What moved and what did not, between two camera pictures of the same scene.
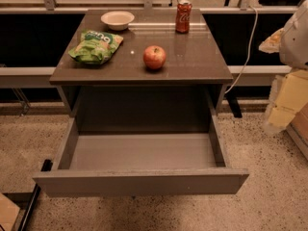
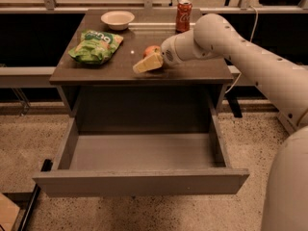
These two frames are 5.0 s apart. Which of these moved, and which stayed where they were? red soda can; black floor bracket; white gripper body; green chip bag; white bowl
Moved: white gripper body
Stayed: green chip bag; black floor bracket; white bowl; red soda can
